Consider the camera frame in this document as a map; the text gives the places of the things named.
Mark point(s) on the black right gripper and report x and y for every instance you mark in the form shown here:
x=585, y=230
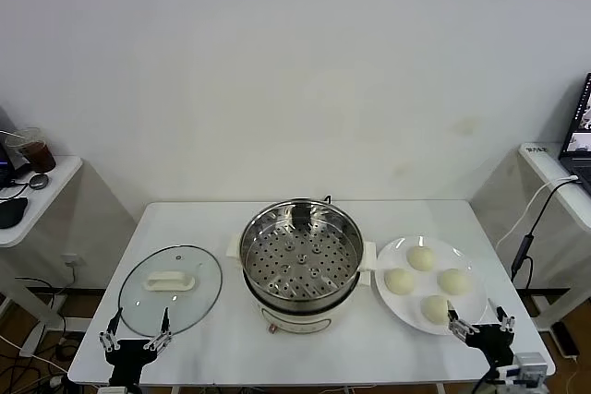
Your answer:
x=496, y=343

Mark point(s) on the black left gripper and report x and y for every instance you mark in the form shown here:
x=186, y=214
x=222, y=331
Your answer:
x=127, y=357

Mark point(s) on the white steamed baozi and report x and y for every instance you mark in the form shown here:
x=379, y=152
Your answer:
x=420, y=257
x=400, y=281
x=455, y=282
x=435, y=308

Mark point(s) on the stainless steel steamer basket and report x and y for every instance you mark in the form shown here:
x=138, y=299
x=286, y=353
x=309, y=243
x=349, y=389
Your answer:
x=300, y=255

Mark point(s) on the white round plate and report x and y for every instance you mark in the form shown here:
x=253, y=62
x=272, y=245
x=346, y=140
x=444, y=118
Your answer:
x=478, y=269

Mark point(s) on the black floor power strip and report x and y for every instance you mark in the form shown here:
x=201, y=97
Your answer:
x=564, y=338

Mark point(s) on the cream electric cooking pot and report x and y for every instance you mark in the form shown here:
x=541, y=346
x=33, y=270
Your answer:
x=300, y=320

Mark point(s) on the white label with black text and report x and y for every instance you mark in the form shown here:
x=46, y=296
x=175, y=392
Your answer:
x=537, y=150

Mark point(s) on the laptop screen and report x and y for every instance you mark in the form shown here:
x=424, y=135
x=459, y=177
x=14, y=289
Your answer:
x=4, y=154
x=577, y=158

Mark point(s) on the plastic cup of iced coffee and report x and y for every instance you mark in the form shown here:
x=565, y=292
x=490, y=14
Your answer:
x=41, y=158

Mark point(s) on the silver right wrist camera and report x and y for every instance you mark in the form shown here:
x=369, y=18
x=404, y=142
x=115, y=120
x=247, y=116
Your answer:
x=531, y=362

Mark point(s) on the white wall outlet with plug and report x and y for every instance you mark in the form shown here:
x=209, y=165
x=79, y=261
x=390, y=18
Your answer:
x=71, y=259

